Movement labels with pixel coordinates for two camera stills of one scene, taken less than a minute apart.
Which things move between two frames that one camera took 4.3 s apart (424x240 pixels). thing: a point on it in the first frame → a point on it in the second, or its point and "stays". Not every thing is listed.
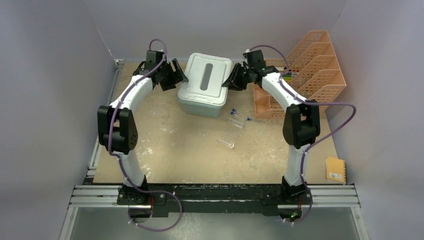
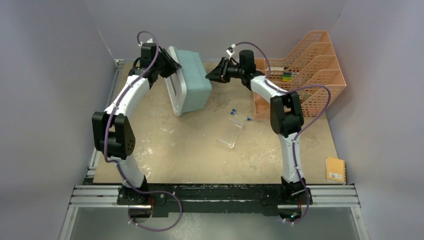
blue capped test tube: x=235 y=110 stays
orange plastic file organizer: x=311 y=71 stays
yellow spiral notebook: x=336 y=170 stays
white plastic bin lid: x=206 y=74 → x=176 y=88
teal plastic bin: x=201 y=110 → x=198 y=86
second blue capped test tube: x=233 y=113 stays
